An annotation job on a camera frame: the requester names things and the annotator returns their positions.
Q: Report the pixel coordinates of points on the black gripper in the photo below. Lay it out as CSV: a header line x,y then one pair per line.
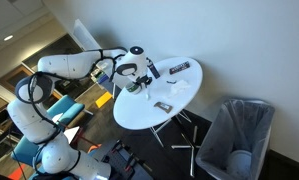
x,y
143,80

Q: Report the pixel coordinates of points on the white plastic spoon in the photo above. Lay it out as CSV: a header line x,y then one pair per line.
x,y
147,94

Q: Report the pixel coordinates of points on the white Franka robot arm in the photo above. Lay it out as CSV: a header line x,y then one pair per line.
x,y
72,65

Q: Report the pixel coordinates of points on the white cup in bin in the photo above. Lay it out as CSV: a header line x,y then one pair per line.
x,y
239,163

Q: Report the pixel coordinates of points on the white mug with green band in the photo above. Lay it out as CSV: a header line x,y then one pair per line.
x,y
133,88

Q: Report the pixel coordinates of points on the small black clip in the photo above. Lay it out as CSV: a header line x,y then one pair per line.
x,y
171,81

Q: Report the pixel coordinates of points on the brown snack bar wrapper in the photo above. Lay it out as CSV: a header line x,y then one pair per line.
x,y
163,107

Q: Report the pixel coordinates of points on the dark M&M's candy packet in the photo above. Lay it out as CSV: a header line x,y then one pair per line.
x,y
179,67

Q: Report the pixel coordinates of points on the teal upholstered chair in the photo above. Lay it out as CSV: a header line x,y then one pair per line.
x,y
69,108

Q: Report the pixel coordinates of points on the black robot cart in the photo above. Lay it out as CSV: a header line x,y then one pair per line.
x,y
125,160

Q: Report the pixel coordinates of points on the white paper sheet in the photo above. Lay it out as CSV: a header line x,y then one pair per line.
x,y
72,135
57,117

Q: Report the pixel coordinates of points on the metal table legs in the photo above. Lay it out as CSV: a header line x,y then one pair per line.
x,y
192,156

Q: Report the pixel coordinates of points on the grey trash bin with liner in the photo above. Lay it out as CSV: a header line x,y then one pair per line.
x,y
237,133

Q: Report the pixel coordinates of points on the round ceiling light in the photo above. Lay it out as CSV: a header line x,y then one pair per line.
x,y
8,37

